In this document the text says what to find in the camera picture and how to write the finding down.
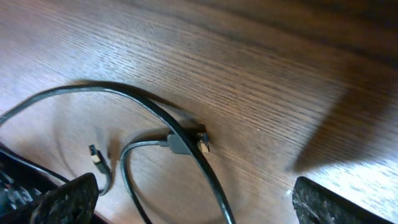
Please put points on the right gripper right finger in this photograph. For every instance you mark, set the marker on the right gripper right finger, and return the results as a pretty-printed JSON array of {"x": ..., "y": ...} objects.
[{"x": 316, "y": 204}]

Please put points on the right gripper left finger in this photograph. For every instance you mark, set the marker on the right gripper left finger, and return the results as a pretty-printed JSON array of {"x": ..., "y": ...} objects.
[{"x": 71, "y": 203}]

